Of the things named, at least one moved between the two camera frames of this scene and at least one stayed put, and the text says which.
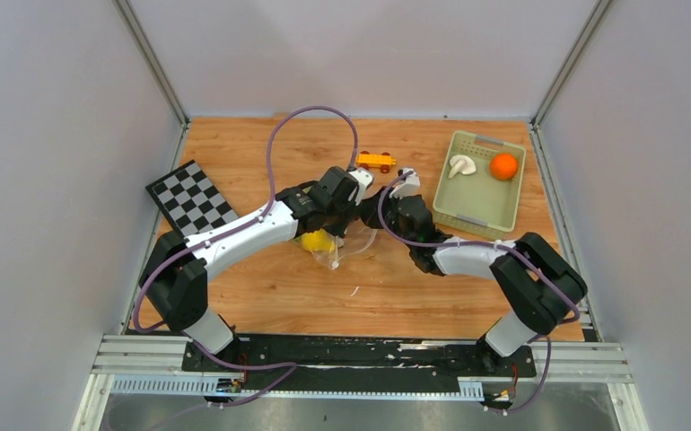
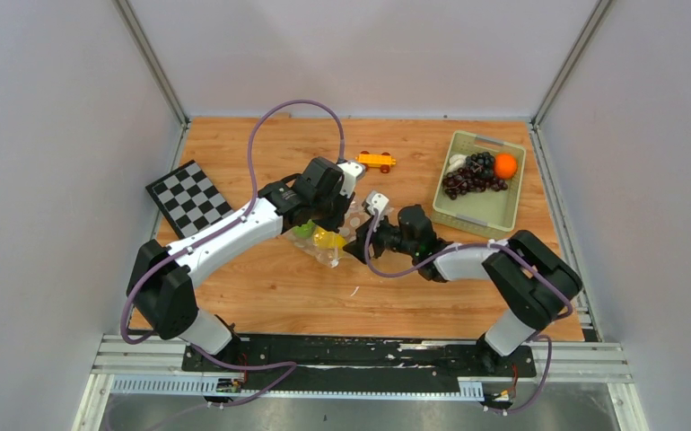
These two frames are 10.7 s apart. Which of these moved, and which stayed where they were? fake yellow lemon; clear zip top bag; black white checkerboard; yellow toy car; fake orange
Moved: fake yellow lemon
Stayed: clear zip top bag; yellow toy car; black white checkerboard; fake orange
